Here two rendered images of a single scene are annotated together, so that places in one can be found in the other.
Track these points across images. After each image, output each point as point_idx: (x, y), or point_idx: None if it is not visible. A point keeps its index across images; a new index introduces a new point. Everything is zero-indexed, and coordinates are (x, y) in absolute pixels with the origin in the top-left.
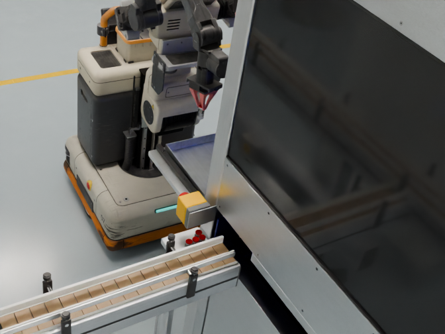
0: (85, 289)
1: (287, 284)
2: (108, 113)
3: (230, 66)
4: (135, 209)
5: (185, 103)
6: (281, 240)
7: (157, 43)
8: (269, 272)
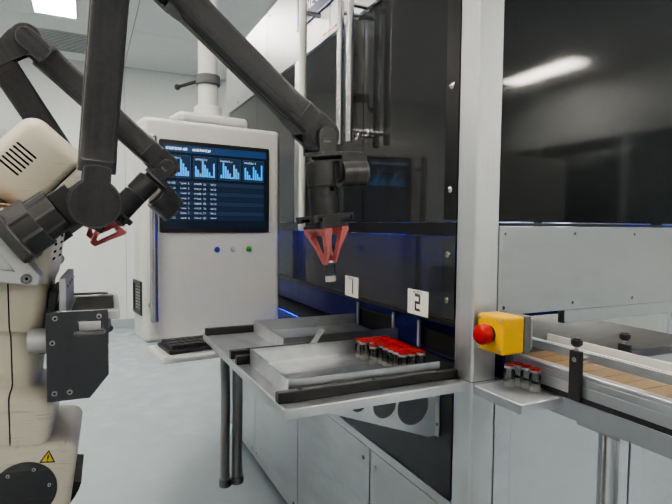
0: None
1: (611, 291)
2: None
3: (485, 94)
4: None
5: (76, 419)
6: (595, 247)
7: (0, 318)
8: (589, 305)
